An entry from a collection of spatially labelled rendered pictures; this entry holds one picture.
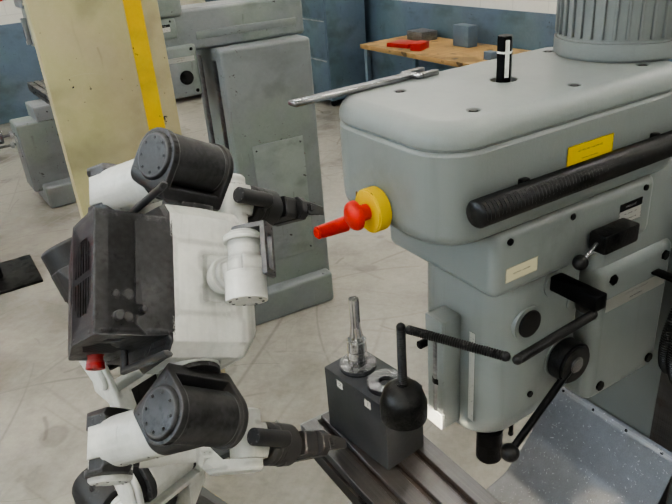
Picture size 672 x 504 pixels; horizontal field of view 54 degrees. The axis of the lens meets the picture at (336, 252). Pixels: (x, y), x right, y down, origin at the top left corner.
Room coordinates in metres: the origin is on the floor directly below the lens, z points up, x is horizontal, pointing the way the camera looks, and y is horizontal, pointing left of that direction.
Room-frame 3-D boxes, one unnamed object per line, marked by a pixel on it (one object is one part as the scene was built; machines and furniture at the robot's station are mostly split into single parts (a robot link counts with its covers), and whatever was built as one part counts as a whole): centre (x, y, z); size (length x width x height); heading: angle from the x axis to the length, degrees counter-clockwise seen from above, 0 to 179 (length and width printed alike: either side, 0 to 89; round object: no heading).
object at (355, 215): (0.80, -0.03, 1.76); 0.04 x 0.03 x 0.04; 30
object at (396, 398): (0.79, -0.08, 1.45); 0.07 x 0.07 x 0.06
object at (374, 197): (0.81, -0.05, 1.76); 0.06 x 0.02 x 0.06; 30
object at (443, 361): (0.87, -0.16, 1.45); 0.04 x 0.04 x 0.21; 30
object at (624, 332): (1.02, -0.42, 1.47); 0.24 x 0.19 x 0.26; 30
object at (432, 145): (0.93, -0.26, 1.81); 0.47 x 0.26 x 0.16; 120
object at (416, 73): (0.94, -0.06, 1.89); 0.24 x 0.04 x 0.01; 123
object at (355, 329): (1.32, -0.03, 1.26); 0.03 x 0.03 x 0.11
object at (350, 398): (1.28, -0.06, 1.04); 0.22 x 0.12 x 0.20; 37
